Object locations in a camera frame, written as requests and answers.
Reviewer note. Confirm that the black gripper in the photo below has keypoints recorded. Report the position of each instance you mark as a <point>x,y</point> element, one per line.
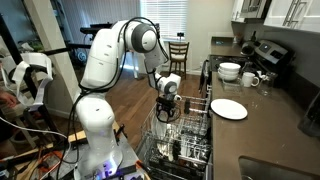
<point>166,103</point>

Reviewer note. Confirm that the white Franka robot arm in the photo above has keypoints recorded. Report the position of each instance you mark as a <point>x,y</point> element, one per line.
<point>103,56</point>

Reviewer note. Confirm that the metal robot base table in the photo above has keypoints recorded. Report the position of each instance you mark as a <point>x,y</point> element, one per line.
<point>130,156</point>

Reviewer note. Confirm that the dishwasher lower rack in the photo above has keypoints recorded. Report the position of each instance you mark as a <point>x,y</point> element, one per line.
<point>186,166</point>

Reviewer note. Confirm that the person hand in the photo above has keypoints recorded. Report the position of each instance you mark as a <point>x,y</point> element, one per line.
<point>7,99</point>

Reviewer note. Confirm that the black rack clip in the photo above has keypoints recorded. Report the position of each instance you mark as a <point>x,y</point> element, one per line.
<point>187,106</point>

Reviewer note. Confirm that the black table clamp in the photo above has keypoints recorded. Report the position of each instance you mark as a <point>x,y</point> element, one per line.
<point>119,130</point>

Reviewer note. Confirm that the wooden chair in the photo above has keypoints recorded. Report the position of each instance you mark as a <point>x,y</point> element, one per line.
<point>178,56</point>

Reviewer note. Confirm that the white ceramic bowl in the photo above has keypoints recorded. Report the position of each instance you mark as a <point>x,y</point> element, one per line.
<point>230,66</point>
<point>224,73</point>
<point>228,79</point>

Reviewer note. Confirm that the white ceramic mug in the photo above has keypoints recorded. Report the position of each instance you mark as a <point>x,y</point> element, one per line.
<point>248,80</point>

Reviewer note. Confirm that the wooden board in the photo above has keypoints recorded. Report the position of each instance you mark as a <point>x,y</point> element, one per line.
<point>78,136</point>

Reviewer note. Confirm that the white window blinds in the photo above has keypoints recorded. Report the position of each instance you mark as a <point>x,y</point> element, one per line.
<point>170,16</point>

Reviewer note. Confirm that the clear glass jar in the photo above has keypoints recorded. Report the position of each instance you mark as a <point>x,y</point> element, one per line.
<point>267,85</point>

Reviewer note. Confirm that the black keyboard instrument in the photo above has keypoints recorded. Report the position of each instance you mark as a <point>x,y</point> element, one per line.
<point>96,28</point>

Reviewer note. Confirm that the dark glass bottle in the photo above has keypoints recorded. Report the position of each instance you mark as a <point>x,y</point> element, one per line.
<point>253,36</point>

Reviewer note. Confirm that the black kitchen stove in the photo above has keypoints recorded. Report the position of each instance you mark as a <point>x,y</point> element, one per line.
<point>270,53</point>

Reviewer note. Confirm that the steel kitchen sink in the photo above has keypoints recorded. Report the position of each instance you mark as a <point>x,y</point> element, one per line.
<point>273,170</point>

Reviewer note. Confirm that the narrow white cabinet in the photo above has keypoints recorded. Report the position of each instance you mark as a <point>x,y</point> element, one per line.
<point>236,10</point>

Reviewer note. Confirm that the stainless steel microwave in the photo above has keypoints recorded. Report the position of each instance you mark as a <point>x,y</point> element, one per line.
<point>253,7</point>

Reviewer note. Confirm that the black metal stand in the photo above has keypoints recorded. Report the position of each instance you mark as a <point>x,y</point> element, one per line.
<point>6,40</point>

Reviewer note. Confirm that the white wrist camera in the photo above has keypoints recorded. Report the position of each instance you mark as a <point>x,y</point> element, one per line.
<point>177,97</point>

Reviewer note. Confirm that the small black tripod camera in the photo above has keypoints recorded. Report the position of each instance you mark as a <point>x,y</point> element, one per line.
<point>180,35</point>

